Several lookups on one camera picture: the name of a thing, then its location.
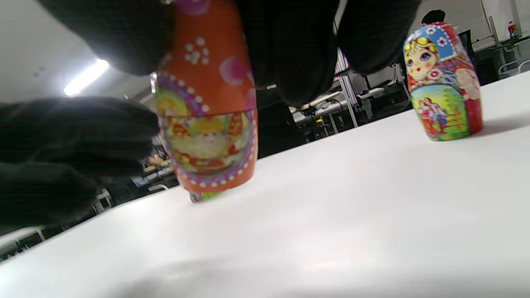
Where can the person's right hand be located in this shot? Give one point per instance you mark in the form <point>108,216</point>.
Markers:
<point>290,49</point>

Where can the small orange Russian doll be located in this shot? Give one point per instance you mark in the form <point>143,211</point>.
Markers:
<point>207,82</point>

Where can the red blue Russian doll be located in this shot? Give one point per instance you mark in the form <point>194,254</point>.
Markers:
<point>443,82</point>

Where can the large pink Russian doll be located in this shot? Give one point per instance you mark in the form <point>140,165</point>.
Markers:
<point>205,197</point>

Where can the ceiling light tube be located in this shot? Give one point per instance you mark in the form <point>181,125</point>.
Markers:
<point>85,78</point>

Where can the red bottle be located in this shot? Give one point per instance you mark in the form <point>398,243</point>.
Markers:
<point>513,31</point>

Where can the white chair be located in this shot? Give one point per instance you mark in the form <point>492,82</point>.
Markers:
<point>515,68</point>

